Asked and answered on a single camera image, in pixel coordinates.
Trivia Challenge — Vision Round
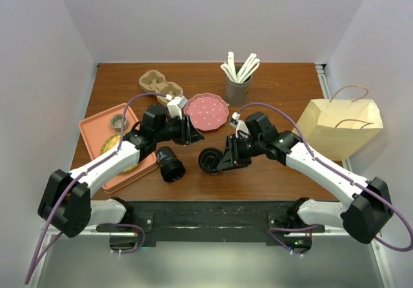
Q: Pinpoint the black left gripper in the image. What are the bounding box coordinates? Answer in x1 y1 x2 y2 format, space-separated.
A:
154 114 204 145

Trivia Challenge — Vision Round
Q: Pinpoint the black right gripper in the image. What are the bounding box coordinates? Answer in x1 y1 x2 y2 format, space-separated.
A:
217 134 265 171

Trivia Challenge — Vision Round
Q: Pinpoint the white paper straw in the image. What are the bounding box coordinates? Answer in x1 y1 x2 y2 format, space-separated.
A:
236 53 260 83
220 63 237 83
227 52 237 83

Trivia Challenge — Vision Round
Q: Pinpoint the small grey woven coaster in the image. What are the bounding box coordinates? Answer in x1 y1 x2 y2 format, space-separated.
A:
110 114 129 132

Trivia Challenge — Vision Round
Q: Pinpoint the pink polka dot plate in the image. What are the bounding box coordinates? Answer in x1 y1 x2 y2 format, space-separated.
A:
184 93 229 131

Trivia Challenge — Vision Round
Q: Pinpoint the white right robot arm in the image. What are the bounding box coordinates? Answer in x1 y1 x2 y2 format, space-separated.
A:
216 112 393 244

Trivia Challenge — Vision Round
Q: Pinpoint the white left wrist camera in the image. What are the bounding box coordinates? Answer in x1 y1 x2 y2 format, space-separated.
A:
165 94 188 119

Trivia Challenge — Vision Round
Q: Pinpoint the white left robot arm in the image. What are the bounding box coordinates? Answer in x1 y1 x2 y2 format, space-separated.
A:
37 104 204 238

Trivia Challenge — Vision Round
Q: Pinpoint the yellow green woven coaster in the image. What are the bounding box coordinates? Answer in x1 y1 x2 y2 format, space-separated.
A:
100 133 121 155

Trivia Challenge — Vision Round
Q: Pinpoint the stack of black cups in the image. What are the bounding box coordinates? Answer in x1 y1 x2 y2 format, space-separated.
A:
156 147 186 183

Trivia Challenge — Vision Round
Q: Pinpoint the grey straw holder cup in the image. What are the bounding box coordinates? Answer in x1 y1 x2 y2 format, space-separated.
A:
225 75 252 106

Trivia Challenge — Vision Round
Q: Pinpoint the beige paper takeout bag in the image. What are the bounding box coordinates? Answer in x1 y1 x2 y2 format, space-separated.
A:
297 86 383 161

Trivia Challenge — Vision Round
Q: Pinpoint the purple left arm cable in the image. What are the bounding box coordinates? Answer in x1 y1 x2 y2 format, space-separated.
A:
25 93 172 285

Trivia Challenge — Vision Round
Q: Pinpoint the beige cardboard cup carrier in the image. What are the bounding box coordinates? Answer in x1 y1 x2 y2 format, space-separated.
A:
139 70 183 98

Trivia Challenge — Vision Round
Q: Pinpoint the black coffee cup lid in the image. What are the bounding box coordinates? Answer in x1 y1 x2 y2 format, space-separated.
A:
198 147 223 174

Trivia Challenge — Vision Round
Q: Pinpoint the salmon pink tray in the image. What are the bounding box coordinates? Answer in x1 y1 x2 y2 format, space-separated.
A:
79 103 159 194

